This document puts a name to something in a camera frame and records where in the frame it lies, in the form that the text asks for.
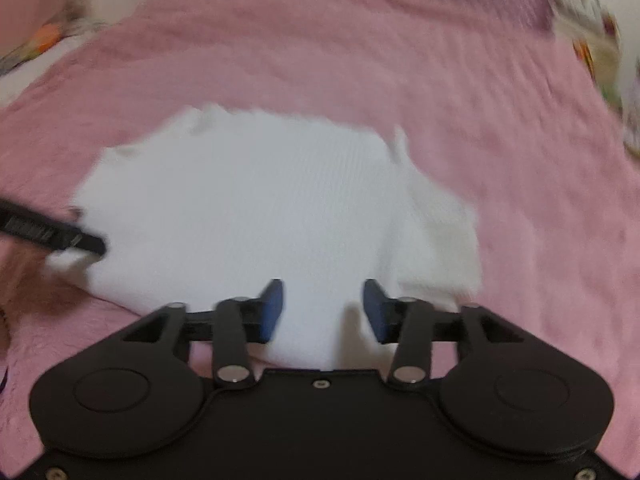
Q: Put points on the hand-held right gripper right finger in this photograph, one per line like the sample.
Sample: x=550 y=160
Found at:
x=372 y=310

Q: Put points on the pink fluffy blanket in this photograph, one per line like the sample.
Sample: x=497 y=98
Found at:
x=500 y=160

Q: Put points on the printed white pillow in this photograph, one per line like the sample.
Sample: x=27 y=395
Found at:
x=45 y=45

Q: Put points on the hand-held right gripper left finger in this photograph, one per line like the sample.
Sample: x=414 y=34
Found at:
x=272 y=310

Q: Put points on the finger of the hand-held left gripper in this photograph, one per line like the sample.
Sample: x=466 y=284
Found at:
x=90 y=244

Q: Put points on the white knit sweater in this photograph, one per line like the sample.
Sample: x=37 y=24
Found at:
x=250 y=210

